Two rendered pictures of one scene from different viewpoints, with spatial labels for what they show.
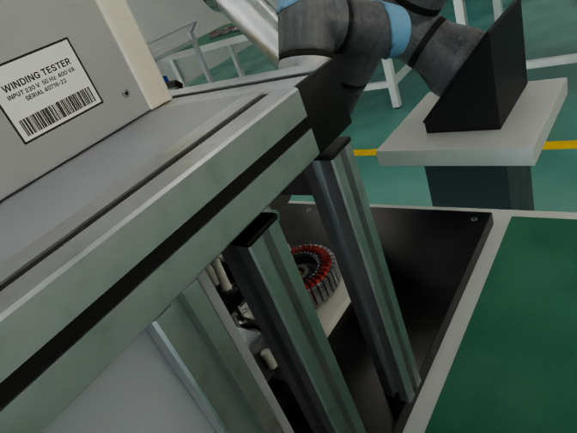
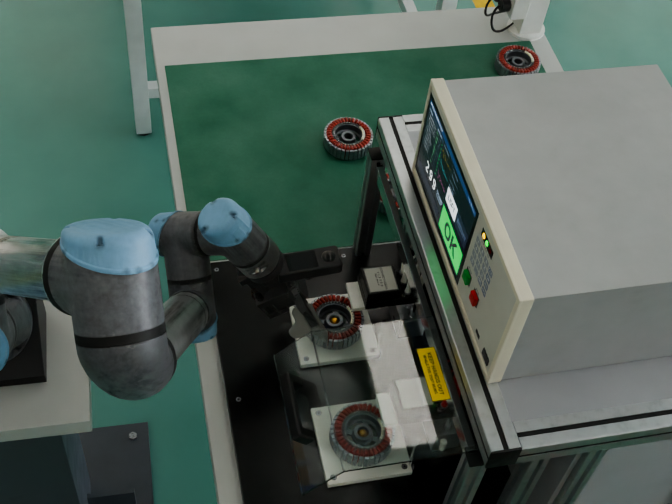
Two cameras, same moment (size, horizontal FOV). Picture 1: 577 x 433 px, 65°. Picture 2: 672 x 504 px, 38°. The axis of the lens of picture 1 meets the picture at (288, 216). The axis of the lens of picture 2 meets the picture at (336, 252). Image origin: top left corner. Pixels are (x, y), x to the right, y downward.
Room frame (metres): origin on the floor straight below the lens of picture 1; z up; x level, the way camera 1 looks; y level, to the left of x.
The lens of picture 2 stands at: (1.49, 0.48, 2.31)
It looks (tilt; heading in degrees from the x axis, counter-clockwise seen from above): 51 degrees down; 207
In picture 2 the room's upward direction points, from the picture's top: 8 degrees clockwise
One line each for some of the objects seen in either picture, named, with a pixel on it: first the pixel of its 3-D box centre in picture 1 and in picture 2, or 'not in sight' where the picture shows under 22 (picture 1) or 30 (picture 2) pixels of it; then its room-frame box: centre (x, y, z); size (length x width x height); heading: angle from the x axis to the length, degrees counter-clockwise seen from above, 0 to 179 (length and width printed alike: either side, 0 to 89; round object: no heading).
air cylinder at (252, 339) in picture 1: (238, 357); (407, 313); (0.42, 0.12, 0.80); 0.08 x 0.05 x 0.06; 45
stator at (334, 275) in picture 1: (299, 277); (334, 321); (0.52, 0.02, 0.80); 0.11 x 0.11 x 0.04
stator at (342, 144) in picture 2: not in sight; (348, 138); (0.06, -0.24, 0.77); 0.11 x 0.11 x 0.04
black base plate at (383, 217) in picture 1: (242, 292); (353, 386); (0.60, 0.11, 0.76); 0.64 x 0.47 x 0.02; 45
